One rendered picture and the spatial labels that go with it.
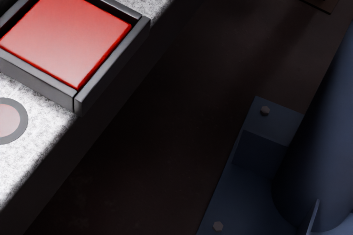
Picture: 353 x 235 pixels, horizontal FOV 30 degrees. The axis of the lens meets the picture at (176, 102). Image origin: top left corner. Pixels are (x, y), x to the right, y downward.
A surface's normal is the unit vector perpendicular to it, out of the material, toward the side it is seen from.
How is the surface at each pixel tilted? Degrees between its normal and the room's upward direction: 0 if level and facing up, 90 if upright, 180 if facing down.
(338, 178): 90
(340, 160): 90
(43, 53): 0
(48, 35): 0
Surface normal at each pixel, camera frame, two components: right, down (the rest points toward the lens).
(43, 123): 0.11, -0.55
